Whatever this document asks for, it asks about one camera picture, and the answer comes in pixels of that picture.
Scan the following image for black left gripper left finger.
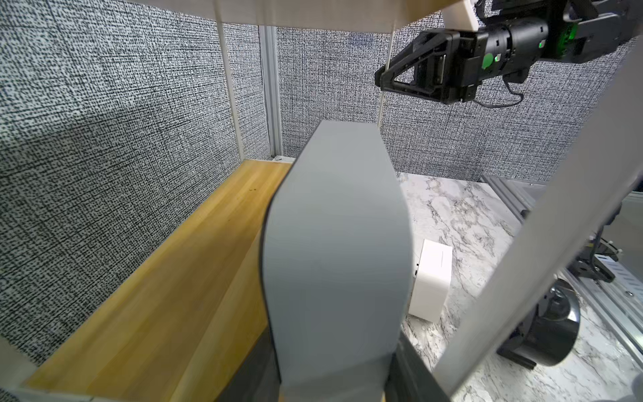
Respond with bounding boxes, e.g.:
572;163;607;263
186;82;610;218
215;328;281;402

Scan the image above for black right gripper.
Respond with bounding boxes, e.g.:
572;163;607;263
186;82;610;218
374;18;549;105

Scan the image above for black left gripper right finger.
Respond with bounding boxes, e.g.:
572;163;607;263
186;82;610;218
385;333;445;402

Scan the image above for small white square alarm clock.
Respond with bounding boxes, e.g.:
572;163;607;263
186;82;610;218
408;240;453;323

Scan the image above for grey square alarm clock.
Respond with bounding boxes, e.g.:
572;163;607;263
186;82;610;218
261;121;413;401

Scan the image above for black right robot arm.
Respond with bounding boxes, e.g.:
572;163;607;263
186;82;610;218
374;1;642;105

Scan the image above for black twin-bell alarm clock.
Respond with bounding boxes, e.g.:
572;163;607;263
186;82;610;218
497;279;581;370

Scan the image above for wooden two-tier white-frame shelf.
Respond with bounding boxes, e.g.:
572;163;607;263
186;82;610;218
1;1;641;401

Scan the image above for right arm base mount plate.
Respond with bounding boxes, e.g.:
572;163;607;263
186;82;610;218
567;203;622;283

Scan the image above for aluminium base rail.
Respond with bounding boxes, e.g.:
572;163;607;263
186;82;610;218
479;173;643;368

